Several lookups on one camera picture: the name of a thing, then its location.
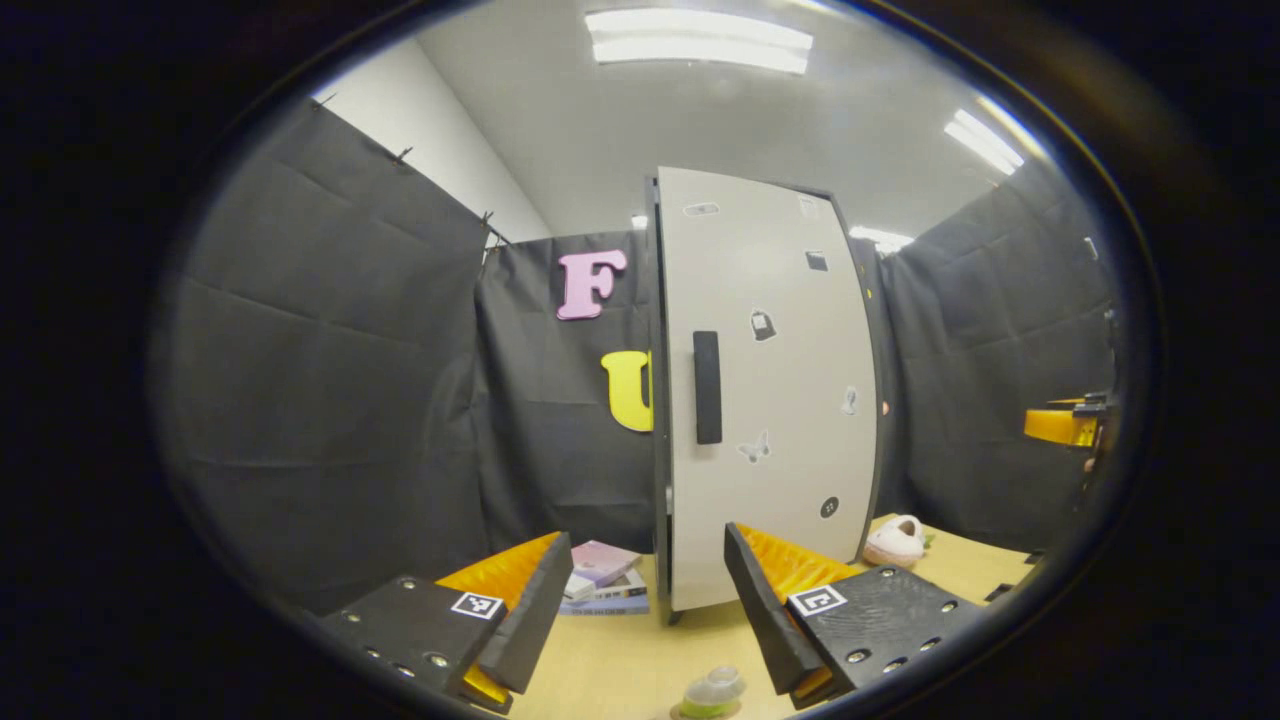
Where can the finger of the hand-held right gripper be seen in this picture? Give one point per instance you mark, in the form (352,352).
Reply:
(1055,425)

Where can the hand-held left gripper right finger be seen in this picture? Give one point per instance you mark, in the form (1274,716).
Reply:
(765,620)

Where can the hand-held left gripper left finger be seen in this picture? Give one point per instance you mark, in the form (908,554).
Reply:
(540,620)

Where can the clear plastic bottle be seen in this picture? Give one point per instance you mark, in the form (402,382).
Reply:
(713,688)

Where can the grey cabinet door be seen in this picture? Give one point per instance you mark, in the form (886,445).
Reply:
(790,360)

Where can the white book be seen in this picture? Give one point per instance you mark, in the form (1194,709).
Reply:
(578,585)

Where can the blue book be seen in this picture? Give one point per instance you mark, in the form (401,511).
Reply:
(610,606)

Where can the pink book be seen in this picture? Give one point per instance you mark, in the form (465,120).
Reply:
(605,560)

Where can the grey book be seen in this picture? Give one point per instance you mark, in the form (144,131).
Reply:
(630,585)

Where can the pink plush toy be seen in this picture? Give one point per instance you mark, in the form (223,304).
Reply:
(893,545)

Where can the ceiling light panel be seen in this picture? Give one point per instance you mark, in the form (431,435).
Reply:
(880,238)
(985,142)
(700,40)

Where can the black backdrop cloth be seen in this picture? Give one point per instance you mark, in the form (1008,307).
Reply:
(330,400)

